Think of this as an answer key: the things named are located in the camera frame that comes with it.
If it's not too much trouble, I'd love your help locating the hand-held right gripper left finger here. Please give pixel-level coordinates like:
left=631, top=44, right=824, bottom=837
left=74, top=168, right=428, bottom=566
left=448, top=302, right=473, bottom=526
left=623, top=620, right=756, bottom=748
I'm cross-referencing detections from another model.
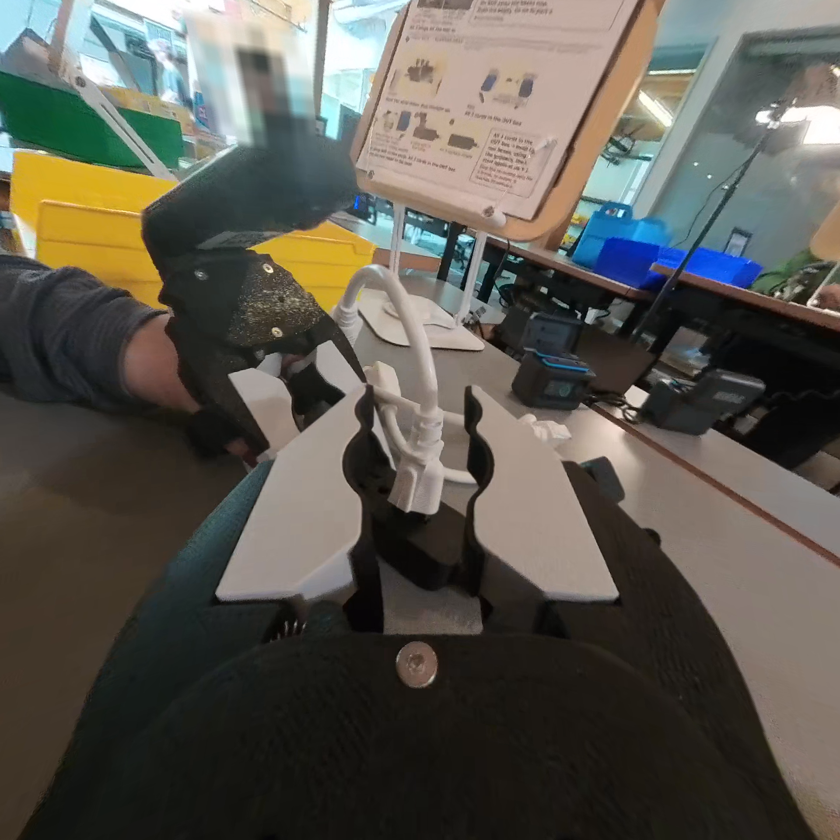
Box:
left=215, top=384, right=387, bottom=634

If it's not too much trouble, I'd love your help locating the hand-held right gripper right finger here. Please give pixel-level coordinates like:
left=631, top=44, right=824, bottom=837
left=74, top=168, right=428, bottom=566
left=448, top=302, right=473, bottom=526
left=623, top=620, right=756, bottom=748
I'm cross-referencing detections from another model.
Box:
left=461, top=385, right=622, bottom=637

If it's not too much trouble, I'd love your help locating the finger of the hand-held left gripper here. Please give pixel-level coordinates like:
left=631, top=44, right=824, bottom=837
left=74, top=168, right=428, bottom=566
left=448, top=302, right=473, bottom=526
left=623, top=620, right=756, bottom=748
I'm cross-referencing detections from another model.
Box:
left=228, top=367, right=301, bottom=463
left=289, top=344, right=367, bottom=416

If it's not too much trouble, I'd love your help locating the white extension cord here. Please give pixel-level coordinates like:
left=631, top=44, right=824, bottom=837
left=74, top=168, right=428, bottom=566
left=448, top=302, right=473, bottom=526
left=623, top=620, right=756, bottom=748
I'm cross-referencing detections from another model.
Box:
left=331, top=264, right=448, bottom=517
left=364, top=363, right=571, bottom=460
left=377, top=407, right=572, bottom=487

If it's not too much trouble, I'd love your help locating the person's left forearm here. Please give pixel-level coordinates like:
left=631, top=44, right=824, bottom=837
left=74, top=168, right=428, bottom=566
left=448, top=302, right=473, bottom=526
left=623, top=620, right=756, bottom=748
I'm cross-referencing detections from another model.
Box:
left=0, top=256, right=165, bottom=404

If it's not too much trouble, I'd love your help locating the black angled plug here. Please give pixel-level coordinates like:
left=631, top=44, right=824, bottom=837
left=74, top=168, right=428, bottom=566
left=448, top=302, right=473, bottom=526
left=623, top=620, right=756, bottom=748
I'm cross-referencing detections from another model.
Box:
left=581, top=458, right=626, bottom=501

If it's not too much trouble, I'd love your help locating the person's left hand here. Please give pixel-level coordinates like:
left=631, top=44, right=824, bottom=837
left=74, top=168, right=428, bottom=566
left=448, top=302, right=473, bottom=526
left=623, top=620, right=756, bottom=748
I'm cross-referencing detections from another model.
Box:
left=126, top=314, right=199, bottom=413

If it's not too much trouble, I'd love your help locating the black battery charging case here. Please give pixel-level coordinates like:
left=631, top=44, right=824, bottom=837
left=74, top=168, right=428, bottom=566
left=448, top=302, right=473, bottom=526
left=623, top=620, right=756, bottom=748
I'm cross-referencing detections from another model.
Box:
left=512, top=311, right=597, bottom=411

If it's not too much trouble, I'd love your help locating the yellow plastic bin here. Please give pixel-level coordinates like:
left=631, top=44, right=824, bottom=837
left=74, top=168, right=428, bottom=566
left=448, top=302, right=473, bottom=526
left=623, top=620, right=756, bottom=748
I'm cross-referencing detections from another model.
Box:
left=10, top=150, right=376, bottom=312

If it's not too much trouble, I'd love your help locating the green bin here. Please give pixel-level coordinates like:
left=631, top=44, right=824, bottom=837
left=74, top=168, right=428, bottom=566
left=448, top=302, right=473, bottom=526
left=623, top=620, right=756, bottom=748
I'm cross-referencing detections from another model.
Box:
left=0, top=69, right=185, bottom=169

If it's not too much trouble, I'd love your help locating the blue plastic bin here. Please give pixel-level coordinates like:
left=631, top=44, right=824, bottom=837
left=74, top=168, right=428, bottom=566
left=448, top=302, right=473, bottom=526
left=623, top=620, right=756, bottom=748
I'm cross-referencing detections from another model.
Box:
left=594, top=236, right=763, bottom=291

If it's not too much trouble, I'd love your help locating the printed instruction sheet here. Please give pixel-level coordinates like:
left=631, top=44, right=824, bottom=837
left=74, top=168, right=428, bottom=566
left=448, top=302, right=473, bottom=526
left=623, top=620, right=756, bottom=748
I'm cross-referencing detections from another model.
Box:
left=356, top=0, right=641, bottom=222

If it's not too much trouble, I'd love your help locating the black light stand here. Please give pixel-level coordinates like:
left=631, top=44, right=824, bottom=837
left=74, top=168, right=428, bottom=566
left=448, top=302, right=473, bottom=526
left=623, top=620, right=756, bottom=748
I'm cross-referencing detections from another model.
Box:
left=630, top=104, right=791, bottom=342

